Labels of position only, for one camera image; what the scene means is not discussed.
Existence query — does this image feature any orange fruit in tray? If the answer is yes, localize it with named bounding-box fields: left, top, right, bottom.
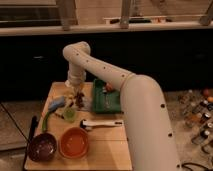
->
left=105, top=83, right=115, bottom=92

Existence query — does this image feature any green plastic cup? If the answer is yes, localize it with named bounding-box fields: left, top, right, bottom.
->
left=63, top=107, right=75, bottom=122

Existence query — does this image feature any black floor cable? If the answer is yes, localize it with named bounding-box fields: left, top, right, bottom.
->
left=181, top=161, right=213, bottom=171

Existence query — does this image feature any dark grape bunch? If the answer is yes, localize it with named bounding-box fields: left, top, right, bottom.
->
left=75, top=92, right=84, bottom=108

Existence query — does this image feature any rack of spice bottles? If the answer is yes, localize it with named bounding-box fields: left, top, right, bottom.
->
left=178, top=89, right=213, bottom=145

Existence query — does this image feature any grey folded cloth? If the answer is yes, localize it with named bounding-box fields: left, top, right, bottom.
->
left=78, top=97, right=92, bottom=112

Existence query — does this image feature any white handled kitchen tool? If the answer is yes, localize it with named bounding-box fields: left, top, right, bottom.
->
left=80, top=119, right=123, bottom=131

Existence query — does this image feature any green plastic tray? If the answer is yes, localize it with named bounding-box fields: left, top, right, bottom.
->
left=92, top=79, right=121, bottom=114

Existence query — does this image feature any black bar at table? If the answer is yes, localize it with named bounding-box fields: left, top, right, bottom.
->
left=22, top=116, right=38, bottom=171

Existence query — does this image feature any orange bowl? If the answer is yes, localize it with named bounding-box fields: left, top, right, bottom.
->
left=59, top=127, right=89, bottom=159

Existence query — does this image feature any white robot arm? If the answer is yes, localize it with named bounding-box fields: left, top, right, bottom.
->
left=63, top=42, right=182, bottom=171

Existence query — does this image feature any dark purple bowl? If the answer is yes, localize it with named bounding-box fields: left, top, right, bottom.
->
left=27, top=133, right=57, bottom=162

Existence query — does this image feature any small black marker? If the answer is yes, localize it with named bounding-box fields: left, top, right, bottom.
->
left=54, top=113, right=64, bottom=119

